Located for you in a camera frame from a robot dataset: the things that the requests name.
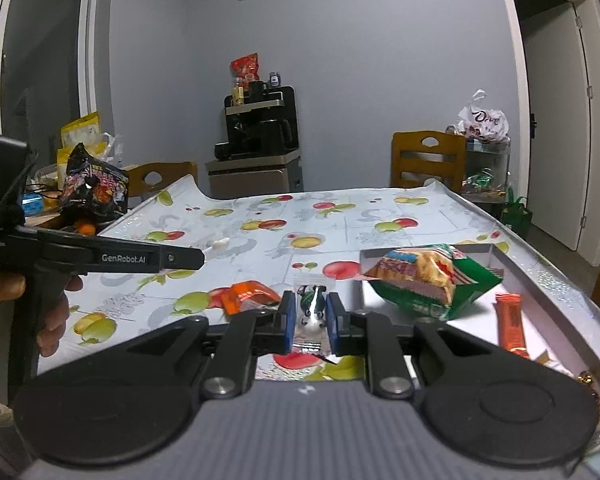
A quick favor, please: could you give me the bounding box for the red snack bag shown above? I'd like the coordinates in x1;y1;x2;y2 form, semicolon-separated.
230;52;260;81

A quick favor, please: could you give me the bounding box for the black noodle bag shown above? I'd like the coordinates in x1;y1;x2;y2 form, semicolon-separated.
60;142;130;221

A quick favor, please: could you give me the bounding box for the grey cabinet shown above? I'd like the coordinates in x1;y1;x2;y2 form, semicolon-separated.
205;152;303;200

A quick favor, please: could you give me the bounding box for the white door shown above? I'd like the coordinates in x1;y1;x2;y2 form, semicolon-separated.
522;2;600;252

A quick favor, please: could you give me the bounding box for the wooden chair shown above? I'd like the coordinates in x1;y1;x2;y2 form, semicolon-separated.
391;131;467;191
125;161;198;206

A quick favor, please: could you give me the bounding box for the fruit print plastic tablecloth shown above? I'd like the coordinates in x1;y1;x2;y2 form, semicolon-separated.
37;180;600;386

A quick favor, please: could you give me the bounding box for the black coffee machine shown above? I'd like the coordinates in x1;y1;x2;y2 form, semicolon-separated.
215;80;301;161

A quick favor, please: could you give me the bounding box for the orange snack packet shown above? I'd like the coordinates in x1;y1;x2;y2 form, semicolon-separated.
220;281;282;316

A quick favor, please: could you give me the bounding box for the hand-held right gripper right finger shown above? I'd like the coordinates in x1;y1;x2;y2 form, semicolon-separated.
326;291;496;400

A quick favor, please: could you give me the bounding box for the yellow bag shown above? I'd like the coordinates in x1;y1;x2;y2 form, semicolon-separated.
55;112;106;181

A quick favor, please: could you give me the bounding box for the glass cart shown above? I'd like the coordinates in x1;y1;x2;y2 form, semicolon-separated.
462;137;511;211

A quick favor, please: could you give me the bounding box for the clear plastic bag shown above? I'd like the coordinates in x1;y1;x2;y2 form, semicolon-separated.
99;132;125;166

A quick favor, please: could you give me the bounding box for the white cardboard box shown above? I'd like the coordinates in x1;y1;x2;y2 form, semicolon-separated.
358;242;600;411

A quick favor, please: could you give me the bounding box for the green prawn cracker bag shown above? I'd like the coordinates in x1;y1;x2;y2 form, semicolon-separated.
362;243;505;322

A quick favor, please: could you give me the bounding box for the orange bar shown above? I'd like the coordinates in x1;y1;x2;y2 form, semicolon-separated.
495;293;532;359

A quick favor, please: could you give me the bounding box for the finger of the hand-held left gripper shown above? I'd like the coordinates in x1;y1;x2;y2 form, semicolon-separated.
160;245;206;273

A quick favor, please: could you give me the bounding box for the person's left hand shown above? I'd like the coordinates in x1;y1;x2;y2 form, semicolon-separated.
0;265;84;358

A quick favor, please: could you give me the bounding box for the white plastic bag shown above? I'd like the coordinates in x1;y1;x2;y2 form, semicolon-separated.
457;89;510;142

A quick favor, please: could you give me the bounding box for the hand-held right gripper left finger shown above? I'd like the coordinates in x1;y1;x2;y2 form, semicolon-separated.
115;290;297;400

